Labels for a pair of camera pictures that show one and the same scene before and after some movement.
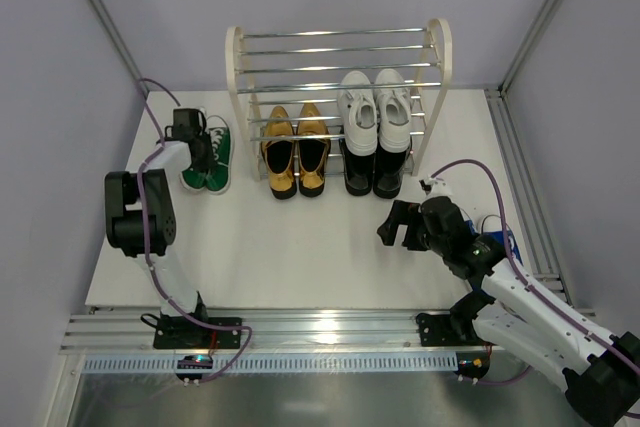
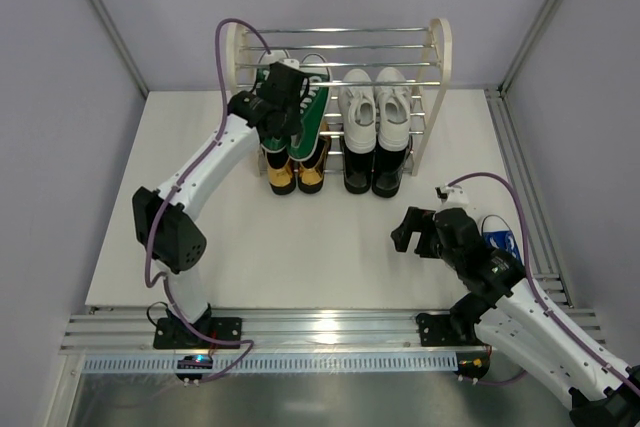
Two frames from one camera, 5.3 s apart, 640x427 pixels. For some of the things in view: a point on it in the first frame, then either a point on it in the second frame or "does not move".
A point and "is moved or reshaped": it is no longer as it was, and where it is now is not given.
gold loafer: x=278 y=155 does not move
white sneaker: x=358 y=112 does not move
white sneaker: x=394 y=112 does not move
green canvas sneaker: x=194 y=179 is moved or reshaped
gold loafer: x=314 y=153 does not move
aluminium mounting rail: x=269 y=333 does not move
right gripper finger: x=402 y=213 to x=415 y=221
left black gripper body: x=203 y=156 to x=288 y=114
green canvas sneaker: x=218 y=181 is moved or reshaped
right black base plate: x=448 y=330 does not move
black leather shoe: x=358 y=171 does not move
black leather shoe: x=388 y=172 does not move
